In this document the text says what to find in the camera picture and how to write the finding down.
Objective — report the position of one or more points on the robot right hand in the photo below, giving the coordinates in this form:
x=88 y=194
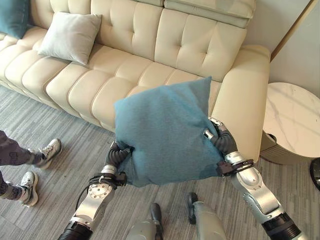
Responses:
x=223 y=140

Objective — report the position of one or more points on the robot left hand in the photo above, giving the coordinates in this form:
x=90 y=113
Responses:
x=115 y=155

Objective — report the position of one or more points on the light blue cushion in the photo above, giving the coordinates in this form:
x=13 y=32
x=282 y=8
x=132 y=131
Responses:
x=165 y=132

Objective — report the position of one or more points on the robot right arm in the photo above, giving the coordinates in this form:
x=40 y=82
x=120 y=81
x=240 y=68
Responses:
x=260 y=195

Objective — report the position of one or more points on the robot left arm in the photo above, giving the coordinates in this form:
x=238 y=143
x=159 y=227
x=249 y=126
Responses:
x=93 y=197

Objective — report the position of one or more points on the cream leather sofa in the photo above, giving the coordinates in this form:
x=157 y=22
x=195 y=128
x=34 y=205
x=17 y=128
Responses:
x=140 y=55

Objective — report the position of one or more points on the round white marble side table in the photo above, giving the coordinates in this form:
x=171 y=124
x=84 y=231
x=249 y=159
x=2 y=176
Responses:
x=292 y=120

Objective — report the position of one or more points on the robot left leg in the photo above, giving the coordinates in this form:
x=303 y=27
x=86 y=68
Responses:
x=150 y=225

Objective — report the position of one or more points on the person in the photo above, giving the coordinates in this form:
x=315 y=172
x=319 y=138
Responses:
x=22 y=165

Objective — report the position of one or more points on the black round object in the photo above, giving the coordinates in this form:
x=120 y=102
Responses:
x=315 y=172

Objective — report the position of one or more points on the grey cushion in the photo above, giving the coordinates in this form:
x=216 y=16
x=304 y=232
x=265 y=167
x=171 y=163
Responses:
x=70 y=37

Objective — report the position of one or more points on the dark teal cushion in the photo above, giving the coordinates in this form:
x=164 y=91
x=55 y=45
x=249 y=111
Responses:
x=12 y=17

